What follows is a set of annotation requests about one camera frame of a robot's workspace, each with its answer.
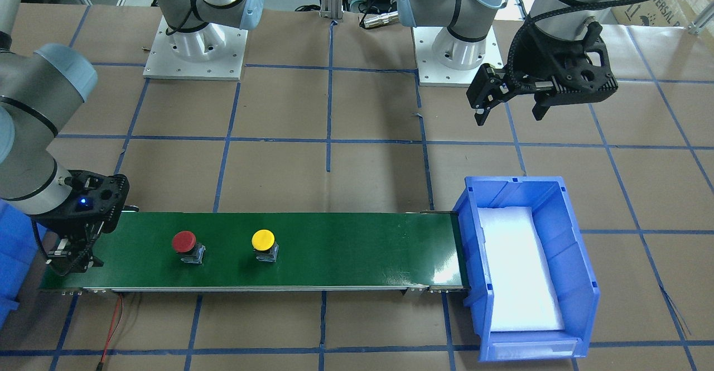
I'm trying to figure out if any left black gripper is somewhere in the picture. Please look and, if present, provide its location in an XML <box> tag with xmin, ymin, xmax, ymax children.
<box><xmin>466</xmin><ymin>22</ymin><xmax>618</xmax><ymax>126</ymax></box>

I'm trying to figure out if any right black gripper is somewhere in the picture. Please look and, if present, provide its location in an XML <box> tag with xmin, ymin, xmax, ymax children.
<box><xmin>34</xmin><ymin>170</ymin><xmax>130</xmax><ymax>276</ymax></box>

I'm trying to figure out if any red push button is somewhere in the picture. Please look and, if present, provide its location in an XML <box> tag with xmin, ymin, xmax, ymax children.
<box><xmin>172</xmin><ymin>230</ymin><xmax>206</xmax><ymax>264</ymax></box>

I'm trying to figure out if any yellow push button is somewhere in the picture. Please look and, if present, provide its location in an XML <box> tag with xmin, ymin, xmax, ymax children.
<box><xmin>252</xmin><ymin>229</ymin><xmax>279</xmax><ymax>263</ymax></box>

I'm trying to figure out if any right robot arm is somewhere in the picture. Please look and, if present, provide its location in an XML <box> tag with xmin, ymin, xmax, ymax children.
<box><xmin>1</xmin><ymin>0</ymin><xmax>264</xmax><ymax>276</ymax></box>

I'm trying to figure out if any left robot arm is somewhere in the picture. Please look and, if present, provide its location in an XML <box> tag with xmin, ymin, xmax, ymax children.
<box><xmin>396</xmin><ymin>0</ymin><xmax>618</xmax><ymax>125</ymax></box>

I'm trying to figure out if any blue bin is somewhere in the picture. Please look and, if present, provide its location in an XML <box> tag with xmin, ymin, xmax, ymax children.
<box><xmin>1</xmin><ymin>201</ymin><xmax>38</xmax><ymax>326</ymax></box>
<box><xmin>454</xmin><ymin>177</ymin><xmax>600</xmax><ymax>363</ymax></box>

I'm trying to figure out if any green conveyor belt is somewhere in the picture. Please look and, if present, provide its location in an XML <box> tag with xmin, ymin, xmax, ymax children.
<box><xmin>39</xmin><ymin>213</ymin><xmax>469</xmax><ymax>292</ymax></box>

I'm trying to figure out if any white foam pad bin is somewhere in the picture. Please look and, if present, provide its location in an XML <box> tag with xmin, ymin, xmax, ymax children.
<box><xmin>479</xmin><ymin>206</ymin><xmax>565</xmax><ymax>332</ymax></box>

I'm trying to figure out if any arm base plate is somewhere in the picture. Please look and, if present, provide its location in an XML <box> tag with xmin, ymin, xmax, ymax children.
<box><xmin>143</xmin><ymin>18</ymin><xmax>248</xmax><ymax>81</ymax></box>
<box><xmin>412</xmin><ymin>26</ymin><xmax>504</xmax><ymax>87</ymax></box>

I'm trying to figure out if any red black wire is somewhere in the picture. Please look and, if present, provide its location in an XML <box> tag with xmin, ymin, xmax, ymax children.
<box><xmin>100</xmin><ymin>294</ymin><xmax>124</xmax><ymax>366</ymax></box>

